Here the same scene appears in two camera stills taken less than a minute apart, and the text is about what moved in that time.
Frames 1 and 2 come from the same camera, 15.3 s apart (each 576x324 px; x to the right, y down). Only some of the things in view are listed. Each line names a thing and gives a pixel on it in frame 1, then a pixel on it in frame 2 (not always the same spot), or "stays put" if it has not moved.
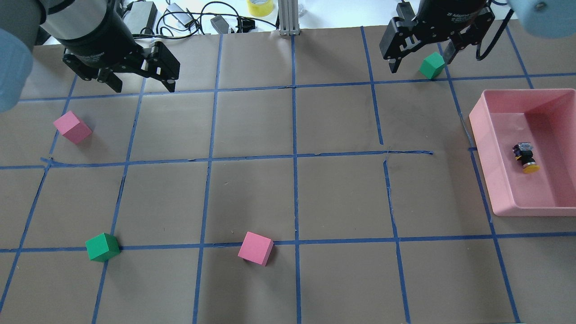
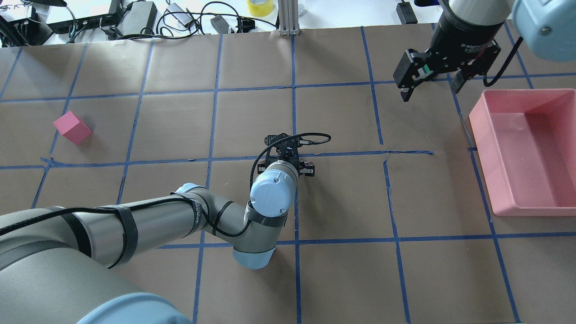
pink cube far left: x=73 y=127 stays put
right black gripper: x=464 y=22 → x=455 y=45
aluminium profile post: x=288 y=14 stays put
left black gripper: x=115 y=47 → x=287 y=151
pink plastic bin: x=501 y=119 stays put
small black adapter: x=220 y=24 stays put
